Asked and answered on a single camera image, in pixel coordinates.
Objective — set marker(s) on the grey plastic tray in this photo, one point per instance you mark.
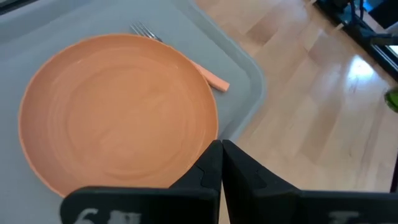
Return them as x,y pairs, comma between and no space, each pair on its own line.
217,46

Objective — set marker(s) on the orange round plate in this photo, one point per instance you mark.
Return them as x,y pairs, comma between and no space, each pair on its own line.
118,115

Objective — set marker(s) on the black metal post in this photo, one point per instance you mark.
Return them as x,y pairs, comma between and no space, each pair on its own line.
395,174

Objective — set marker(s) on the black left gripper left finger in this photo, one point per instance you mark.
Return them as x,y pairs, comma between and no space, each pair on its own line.
186,202

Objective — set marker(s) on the green ribbed glass cup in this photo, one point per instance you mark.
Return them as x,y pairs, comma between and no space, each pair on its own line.
392,100

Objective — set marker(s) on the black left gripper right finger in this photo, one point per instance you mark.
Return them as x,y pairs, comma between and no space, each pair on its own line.
264,202

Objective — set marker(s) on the black table edge frame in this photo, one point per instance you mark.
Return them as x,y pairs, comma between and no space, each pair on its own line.
360,32

